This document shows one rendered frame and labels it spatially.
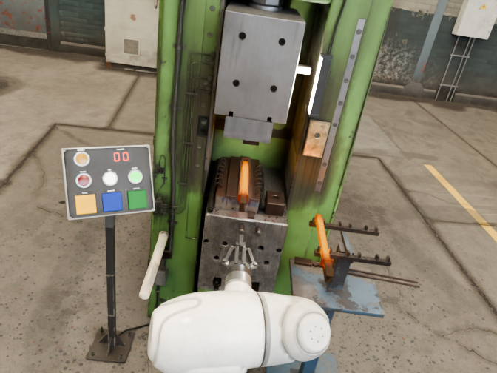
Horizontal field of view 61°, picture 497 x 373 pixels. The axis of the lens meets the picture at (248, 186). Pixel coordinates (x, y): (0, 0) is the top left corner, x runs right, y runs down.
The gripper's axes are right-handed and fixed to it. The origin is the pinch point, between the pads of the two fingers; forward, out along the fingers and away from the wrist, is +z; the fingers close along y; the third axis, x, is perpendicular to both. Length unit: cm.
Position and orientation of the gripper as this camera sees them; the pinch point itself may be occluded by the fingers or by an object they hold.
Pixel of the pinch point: (240, 243)
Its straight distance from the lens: 162.3
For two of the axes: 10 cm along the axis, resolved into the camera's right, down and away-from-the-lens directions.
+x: 1.4, -8.6, -4.9
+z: 0.2, -4.9, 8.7
